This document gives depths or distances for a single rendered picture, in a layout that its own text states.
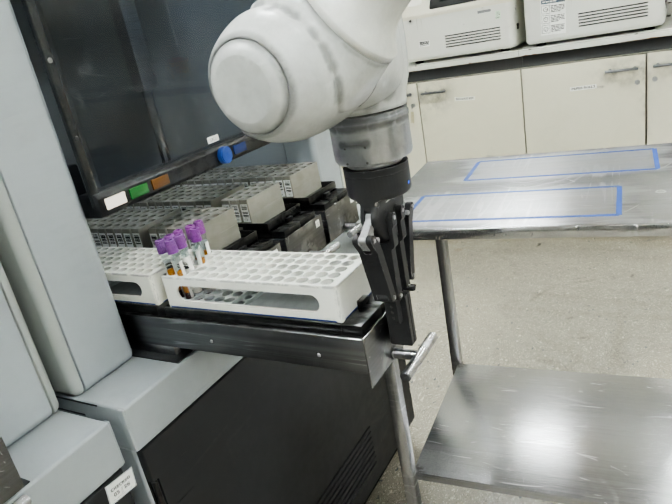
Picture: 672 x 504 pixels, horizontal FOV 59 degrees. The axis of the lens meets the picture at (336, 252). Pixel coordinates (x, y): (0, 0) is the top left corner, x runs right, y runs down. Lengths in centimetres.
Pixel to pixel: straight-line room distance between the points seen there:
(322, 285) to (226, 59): 35
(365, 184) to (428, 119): 250
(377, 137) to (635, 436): 95
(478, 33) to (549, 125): 54
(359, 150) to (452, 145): 250
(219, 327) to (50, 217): 27
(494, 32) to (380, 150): 237
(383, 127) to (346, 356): 28
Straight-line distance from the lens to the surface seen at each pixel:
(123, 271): 97
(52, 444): 86
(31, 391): 89
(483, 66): 307
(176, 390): 92
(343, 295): 73
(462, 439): 138
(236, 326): 82
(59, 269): 88
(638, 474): 131
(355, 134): 64
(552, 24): 294
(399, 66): 63
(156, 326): 93
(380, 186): 65
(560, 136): 300
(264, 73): 44
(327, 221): 123
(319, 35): 46
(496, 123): 305
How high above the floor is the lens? 115
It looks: 21 degrees down
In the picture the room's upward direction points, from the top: 11 degrees counter-clockwise
